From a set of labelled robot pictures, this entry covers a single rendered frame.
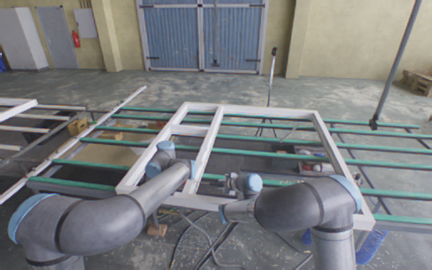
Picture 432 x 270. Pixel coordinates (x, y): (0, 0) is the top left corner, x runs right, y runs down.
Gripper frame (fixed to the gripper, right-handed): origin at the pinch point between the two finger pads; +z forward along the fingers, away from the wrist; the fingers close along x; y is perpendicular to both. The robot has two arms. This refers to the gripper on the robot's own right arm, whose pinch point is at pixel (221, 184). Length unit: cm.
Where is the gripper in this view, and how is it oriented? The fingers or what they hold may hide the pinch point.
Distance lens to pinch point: 142.2
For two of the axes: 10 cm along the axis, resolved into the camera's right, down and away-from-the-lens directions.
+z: -5.0, 2.3, 8.3
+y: -8.5, -2.8, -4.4
